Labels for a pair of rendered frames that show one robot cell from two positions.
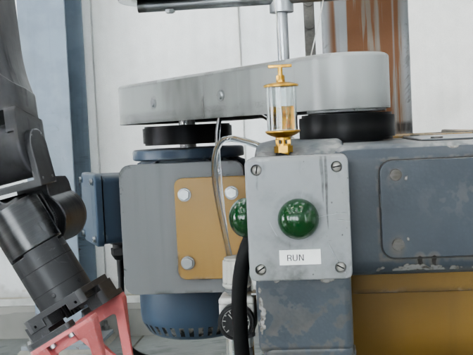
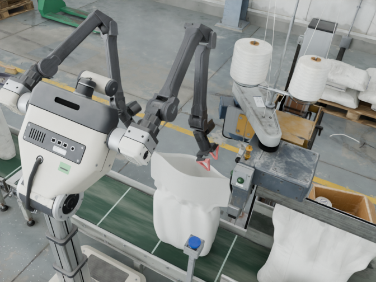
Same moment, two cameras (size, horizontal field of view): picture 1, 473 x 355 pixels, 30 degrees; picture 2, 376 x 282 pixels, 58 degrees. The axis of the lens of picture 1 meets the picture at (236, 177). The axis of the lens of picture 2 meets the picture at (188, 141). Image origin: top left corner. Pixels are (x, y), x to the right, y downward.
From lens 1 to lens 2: 99 cm
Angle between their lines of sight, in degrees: 40
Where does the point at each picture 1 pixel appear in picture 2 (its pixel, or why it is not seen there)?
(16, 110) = (201, 117)
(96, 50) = not seen: outside the picture
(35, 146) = (204, 123)
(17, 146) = (200, 125)
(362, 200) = (256, 175)
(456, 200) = (272, 182)
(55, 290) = (203, 149)
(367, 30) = not seen: hidden behind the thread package
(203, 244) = (242, 128)
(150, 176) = (234, 110)
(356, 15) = not seen: hidden behind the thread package
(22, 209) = (200, 134)
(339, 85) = (266, 141)
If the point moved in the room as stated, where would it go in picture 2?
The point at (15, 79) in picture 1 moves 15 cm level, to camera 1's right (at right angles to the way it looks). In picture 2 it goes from (203, 108) to (235, 117)
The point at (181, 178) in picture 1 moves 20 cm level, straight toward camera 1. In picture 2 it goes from (240, 114) to (233, 137)
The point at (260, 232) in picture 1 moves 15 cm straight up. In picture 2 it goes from (234, 179) to (240, 151)
